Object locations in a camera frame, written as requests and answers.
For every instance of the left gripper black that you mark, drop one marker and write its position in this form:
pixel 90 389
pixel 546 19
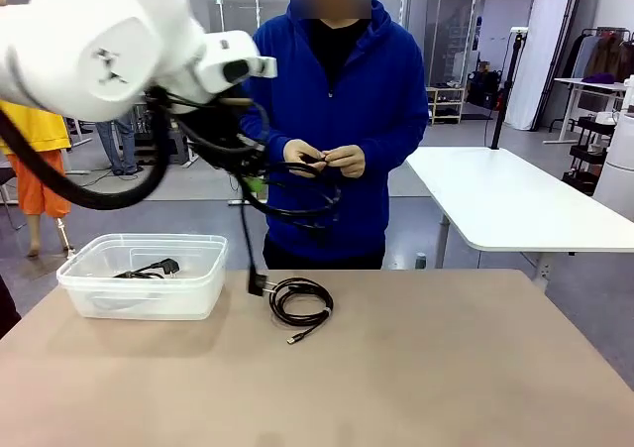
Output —
pixel 225 132

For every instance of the person's left forearm blue sleeve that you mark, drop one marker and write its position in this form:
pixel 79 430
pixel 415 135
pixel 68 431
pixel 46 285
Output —
pixel 396 135

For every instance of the person's right forearm blue sleeve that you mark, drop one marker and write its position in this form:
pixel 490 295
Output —
pixel 277 130

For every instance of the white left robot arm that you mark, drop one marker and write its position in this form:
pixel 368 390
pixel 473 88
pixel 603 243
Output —
pixel 74 31

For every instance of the person's right hand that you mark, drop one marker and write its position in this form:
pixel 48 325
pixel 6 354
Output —
pixel 304 157

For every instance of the person's left hand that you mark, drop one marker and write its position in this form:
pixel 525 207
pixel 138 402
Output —
pixel 347 162

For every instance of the person in blue hoodie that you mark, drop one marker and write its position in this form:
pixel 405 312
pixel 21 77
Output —
pixel 356 95

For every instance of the clear plastic storage container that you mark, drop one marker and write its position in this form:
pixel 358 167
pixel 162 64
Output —
pixel 198 303

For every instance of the person in black jacket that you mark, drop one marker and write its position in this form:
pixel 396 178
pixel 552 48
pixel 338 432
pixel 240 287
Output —
pixel 124 145

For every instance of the small grey cylinder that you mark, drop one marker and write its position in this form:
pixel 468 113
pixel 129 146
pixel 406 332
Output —
pixel 420 260

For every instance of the wooden shoe rack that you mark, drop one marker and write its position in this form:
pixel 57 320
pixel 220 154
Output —
pixel 446 105

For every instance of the person in yellow hoodie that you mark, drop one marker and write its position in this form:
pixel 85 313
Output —
pixel 39 179

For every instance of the large white table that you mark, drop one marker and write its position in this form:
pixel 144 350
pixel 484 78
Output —
pixel 495 184

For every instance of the black equipment cases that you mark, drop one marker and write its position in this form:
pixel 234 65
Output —
pixel 483 87

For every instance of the black tripod pole stand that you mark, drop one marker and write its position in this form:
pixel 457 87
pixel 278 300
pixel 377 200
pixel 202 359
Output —
pixel 505 95

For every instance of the white folding partition panels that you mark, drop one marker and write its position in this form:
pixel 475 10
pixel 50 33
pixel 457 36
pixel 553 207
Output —
pixel 540 45

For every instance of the black utility cart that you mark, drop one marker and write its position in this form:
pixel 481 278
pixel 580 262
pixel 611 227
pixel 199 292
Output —
pixel 589 154

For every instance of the white desk with thin legs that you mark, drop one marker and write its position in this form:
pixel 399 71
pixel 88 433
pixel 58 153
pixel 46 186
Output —
pixel 594 86

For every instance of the purple cloth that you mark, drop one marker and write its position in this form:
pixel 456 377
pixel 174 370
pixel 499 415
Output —
pixel 602 78

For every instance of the large white cylinder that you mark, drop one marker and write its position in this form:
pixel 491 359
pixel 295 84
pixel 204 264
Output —
pixel 619 169

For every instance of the clothes rack with garments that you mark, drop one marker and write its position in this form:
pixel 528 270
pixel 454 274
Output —
pixel 604 55

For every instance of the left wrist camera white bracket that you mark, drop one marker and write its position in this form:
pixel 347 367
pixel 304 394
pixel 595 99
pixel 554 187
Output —
pixel 265 67

